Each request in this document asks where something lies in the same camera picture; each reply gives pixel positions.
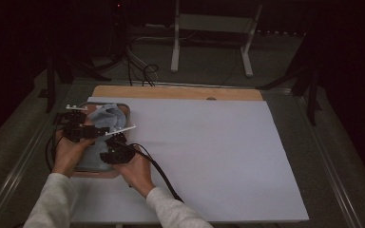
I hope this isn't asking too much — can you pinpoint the person's left hand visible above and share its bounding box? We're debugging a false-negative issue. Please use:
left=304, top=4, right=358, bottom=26
left=50, top=128, right=97, bottom=179

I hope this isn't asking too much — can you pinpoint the grey-blue knitted garment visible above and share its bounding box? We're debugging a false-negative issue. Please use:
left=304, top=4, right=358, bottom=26
left=77, top=103, right=127, bottom=172

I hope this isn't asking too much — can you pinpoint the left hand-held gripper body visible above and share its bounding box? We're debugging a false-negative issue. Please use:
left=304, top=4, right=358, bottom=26
left=55, top=104, right=91, bottom=143

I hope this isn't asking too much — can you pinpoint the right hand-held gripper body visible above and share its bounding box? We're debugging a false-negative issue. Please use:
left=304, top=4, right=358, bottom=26
left=99, top=124, right=137, bottom=165

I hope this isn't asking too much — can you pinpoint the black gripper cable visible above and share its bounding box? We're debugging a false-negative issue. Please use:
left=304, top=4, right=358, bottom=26
left=127, top=142, right=184, bottom=203
left=45, top=115, right=63, bottom=173

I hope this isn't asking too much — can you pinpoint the white metal stand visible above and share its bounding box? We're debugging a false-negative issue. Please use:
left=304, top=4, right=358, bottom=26
left=170, top=0, right=264, bottom=78

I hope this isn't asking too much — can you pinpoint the pink basket with grey rim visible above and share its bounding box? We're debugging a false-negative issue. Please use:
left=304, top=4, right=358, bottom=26
left=71, top=102, right=131, bottom=179

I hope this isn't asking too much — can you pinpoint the bundle of floor cables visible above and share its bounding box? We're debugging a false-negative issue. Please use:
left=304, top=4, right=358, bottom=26
left=125, top=36, right=160, bottom=87

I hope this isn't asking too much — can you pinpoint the person's right hand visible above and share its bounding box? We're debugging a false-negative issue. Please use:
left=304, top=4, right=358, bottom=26
left=112, top=151, right=157, bottom=199

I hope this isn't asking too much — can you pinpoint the black tripod stand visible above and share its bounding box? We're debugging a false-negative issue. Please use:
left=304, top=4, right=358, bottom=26
left=256, top=31, right=323, bottom=126
left=37, top=47, right=112, bottom=114

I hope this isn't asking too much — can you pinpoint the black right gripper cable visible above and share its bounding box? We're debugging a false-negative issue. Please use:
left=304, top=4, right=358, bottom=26
left=127, top=142, right=184, bottom=203

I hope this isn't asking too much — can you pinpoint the aluminium frame rail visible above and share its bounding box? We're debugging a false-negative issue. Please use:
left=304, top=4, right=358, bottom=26
left=0, top=80, right=77, bottom=228
left=293, top=93, right=365, bottom=228

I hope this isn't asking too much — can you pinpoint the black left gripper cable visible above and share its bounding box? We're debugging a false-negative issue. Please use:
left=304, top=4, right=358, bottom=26
left=45, top=115, right=63, bottom=173

